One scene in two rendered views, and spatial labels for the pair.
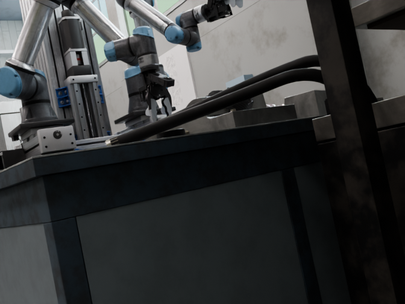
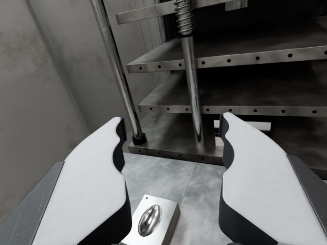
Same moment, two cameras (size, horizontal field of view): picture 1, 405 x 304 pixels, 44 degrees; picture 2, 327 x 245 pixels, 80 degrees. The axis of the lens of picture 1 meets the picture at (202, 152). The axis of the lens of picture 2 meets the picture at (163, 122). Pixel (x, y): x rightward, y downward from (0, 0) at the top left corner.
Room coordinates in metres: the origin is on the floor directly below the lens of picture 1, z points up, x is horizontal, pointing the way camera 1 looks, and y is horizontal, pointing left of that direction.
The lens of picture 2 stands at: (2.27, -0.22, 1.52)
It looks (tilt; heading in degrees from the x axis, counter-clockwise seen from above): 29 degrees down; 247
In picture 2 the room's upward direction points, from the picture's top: 13 degrees counter-clockwise
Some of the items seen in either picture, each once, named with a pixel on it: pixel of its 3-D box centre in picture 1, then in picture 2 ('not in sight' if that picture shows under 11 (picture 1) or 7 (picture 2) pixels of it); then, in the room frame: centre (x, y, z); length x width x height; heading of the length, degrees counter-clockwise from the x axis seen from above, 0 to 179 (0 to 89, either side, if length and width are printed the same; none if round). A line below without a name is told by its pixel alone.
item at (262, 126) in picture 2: not in sight; (244, 112); (1.39, -0.98, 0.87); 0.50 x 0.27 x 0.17; 37
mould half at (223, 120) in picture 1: (214, 121); not in sight; (1.70, -0.06, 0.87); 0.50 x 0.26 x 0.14; 37
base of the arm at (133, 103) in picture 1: (142, 103); not in sight; (2.39, 0.24, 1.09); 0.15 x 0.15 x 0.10
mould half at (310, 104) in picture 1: (272, 120); not in sight; (1.98, -0.29, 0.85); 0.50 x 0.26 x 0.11; 54
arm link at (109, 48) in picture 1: (121, 50); not in sight; (1.91, 0.23, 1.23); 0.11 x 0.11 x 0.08; 78
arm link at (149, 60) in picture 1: (147, 63); not in sight; (1.87, 0.13, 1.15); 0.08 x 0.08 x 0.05
